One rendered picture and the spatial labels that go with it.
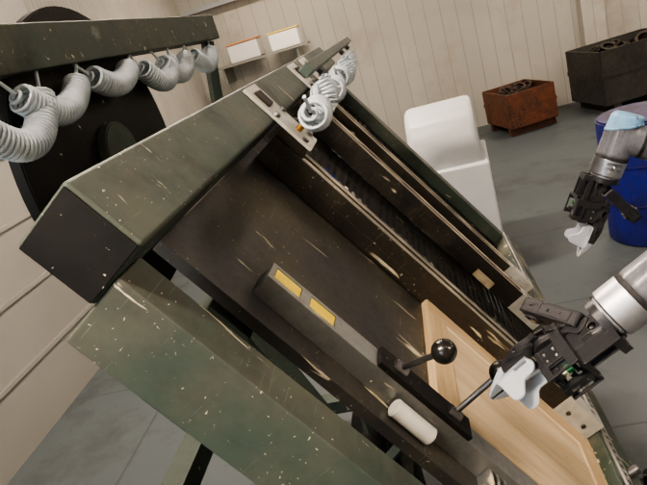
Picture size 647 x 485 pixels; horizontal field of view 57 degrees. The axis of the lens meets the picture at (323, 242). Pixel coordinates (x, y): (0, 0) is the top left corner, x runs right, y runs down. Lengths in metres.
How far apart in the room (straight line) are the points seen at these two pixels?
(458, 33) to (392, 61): 1.02
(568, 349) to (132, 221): 0.60
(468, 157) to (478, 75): 5.22
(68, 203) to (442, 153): 3.77
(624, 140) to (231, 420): 1.14
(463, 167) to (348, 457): 3.64
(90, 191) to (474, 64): 8.90
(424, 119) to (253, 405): 3.75
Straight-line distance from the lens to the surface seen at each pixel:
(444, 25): 9.33
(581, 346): 0.91
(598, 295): 0.91
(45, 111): 1.41
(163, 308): 0.66
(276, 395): 0.69
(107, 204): 0.65
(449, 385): 1.17
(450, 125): 4.28
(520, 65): 9.54
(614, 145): 1.54
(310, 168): 1.33
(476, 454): 1.04
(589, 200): 1.58
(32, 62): 1.47
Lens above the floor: 2.01
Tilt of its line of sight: 19 degrees down
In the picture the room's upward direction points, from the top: 17 degrees counter-clockwise
